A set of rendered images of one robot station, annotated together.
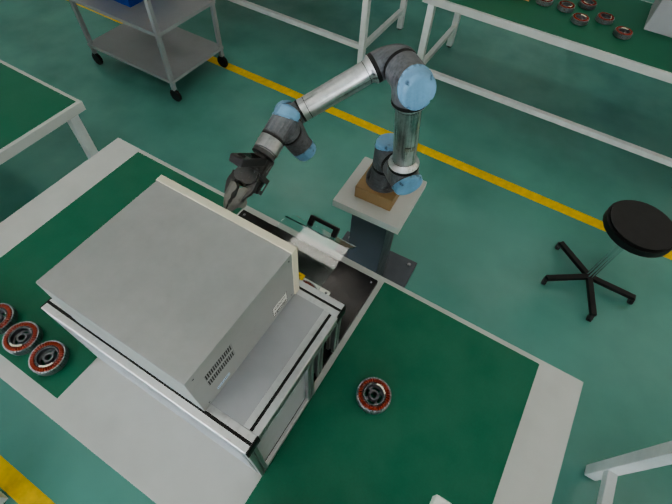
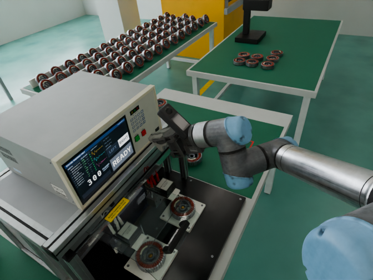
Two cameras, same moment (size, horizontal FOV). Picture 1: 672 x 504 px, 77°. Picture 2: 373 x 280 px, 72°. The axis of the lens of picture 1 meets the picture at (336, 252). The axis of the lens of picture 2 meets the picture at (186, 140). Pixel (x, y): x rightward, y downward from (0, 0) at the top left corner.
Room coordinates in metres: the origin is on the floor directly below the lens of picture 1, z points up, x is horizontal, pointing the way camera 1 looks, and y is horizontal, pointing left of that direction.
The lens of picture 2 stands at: (0.96, -0.36, 1.75)
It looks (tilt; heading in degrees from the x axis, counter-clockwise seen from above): 39 degrees down; 96
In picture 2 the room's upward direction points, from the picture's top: 6 degrees counter-clockwise
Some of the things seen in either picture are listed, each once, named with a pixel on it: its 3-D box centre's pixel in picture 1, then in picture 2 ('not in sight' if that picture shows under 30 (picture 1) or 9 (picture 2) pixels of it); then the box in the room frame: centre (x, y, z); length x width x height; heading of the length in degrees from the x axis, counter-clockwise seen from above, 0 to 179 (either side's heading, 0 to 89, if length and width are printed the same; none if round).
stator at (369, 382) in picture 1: (373, 395); not in sight; (0.40, -0.16, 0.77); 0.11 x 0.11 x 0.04
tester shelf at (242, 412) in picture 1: (197, 309); (90, 155); (0.50, 0.36, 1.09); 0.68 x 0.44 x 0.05; 63
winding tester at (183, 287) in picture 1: (182, 285); (81, 128); (0.51, 0.38, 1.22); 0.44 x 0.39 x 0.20; 63
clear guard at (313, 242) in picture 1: (298, 260); (137, 218); (0.73, 0.12, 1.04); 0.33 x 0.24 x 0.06; 153
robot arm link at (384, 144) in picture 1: (389, 152); not in sight; (1.31, -0.18, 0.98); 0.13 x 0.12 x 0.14; 23
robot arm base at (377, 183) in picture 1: (384, 172); not in sight; (1.32, -0.18, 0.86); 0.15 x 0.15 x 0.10
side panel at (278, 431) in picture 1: (282, 417); (25, 240); (0.28, 0.11, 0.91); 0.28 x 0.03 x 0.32; 153
